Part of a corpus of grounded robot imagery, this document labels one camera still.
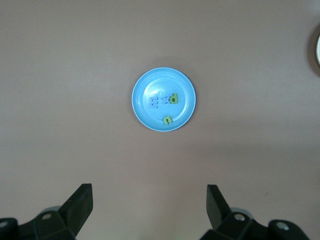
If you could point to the green letter u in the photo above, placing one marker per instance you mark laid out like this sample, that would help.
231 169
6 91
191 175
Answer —
165 121

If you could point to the beige plate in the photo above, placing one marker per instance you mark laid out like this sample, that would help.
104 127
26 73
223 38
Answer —
318 50

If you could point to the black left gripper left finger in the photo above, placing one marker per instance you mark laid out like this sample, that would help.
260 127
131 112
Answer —
77 210

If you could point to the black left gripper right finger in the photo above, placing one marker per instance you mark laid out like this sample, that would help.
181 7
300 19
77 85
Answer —
216 212

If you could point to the green letter p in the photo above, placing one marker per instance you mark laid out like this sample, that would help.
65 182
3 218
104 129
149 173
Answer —
177 98

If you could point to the brown table cover sheet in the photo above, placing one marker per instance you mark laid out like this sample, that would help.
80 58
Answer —
75 125

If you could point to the blue letter x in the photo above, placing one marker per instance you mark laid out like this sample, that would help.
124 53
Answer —
164 100

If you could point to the blue plate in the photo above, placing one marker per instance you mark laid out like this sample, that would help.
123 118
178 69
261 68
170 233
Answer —
150 82

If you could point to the blue letter m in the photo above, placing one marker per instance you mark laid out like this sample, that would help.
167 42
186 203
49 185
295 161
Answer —
150 103

